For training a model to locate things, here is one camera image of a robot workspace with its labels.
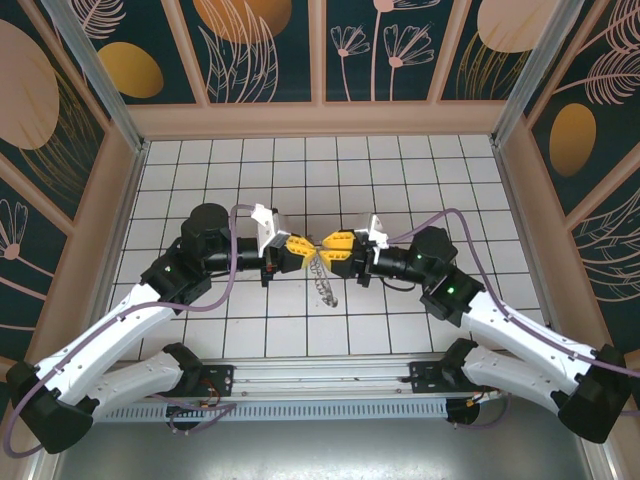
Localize grey metal shelf plate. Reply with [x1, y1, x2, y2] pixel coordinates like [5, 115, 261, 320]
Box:
[29, 417, 619, 480]

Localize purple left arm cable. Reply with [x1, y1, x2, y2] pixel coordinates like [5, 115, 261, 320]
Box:
[2, 203, 261, 459]

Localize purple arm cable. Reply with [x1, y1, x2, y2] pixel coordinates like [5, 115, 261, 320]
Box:
[2, 203, 261, 459]
[385, 208, 640, 376]

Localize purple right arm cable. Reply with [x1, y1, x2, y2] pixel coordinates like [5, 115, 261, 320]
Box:
[385, 208, 640, 376]

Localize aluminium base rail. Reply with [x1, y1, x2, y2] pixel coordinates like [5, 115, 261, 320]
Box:
[202, 357, 451, 401]

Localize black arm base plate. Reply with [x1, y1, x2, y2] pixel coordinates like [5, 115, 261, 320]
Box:
[408, 359, 451, 396]
[199, 363, 236, 397]

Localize grey slotted cable duct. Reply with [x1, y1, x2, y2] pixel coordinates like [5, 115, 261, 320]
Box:
[99, 399, 449, 424]

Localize aluminium corner post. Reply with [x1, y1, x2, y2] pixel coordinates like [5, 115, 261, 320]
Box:
[42, 0, 151, 154]
[489, 0, 569, 146]

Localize aluminium side frame rail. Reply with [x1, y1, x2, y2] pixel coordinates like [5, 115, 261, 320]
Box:
[19, 449, 66, 480]
[582, 439, 621, 480]

